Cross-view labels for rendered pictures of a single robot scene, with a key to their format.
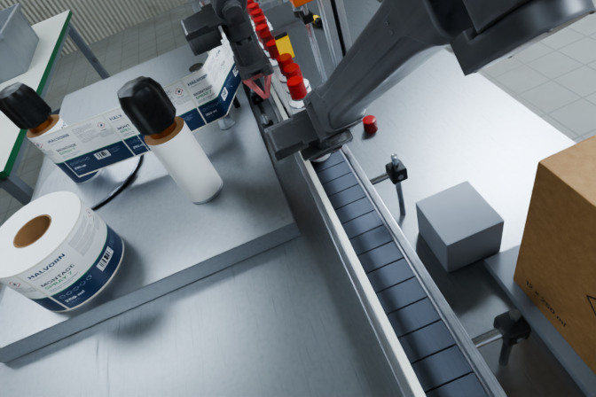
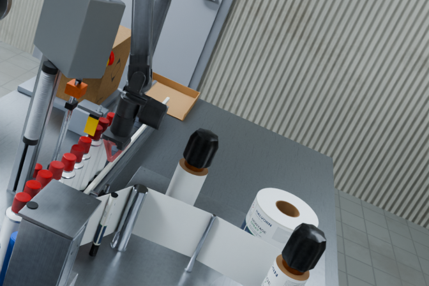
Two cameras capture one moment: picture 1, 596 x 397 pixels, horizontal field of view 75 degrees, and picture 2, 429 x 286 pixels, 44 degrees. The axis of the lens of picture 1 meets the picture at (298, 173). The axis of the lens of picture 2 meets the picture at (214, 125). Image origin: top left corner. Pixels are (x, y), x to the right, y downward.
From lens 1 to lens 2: 2.05 m
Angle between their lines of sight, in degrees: 113
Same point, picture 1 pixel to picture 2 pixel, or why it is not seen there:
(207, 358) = (209, 183)
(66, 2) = not seen: outside the picture
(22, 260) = (289, 197)
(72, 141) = (266, 258)
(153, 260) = (221, 211)
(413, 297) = not seen: hidden behind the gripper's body
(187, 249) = (200, 200)
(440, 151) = not seen: hidden behind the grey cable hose
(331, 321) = (154, 154)
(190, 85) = (151, 198)
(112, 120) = (226, 230)
